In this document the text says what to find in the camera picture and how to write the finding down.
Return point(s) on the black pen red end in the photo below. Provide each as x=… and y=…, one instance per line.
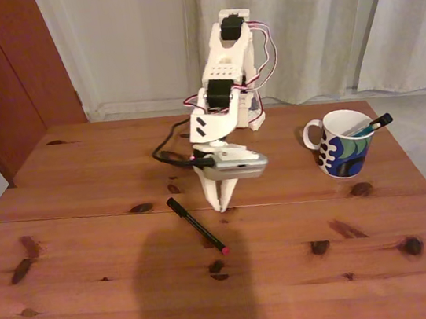
x=194, y=221

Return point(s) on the green mechanical pencil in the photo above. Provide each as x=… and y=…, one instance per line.
x=364, y=131

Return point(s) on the white marker black cap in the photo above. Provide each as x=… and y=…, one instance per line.
x=384, y=118

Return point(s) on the white baseboard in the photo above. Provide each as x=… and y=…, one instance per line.
x=138, y=105

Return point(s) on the white blue green mug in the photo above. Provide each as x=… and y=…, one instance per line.
x=339, y=157

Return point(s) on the silver camera box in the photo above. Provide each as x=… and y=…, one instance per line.
x=238, y=168

